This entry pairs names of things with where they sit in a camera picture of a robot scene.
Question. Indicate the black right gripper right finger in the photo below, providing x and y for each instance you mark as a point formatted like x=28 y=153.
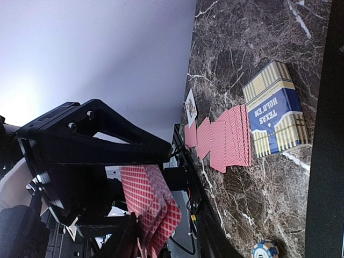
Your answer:
x=124 y=241

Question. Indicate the round black poker mat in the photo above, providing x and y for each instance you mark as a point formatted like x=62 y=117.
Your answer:
x=324 y=217

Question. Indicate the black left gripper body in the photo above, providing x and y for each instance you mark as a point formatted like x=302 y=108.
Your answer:
x=73 y=183

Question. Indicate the spilled red cards on table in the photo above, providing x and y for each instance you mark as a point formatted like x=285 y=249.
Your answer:
x=226 y=140

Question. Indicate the red card deck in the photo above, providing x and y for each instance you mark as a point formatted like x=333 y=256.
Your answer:
x=148 y=196

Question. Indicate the gold card box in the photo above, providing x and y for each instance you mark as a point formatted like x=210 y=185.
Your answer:
x=276 y=117

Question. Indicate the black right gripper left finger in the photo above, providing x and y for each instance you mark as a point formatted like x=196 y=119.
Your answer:
x=102 y=137

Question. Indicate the blue chip stack on table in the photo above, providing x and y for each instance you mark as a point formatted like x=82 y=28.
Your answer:
x=265 y=249

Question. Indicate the face-up queen card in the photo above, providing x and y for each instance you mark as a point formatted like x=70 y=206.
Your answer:
x=190 y=108

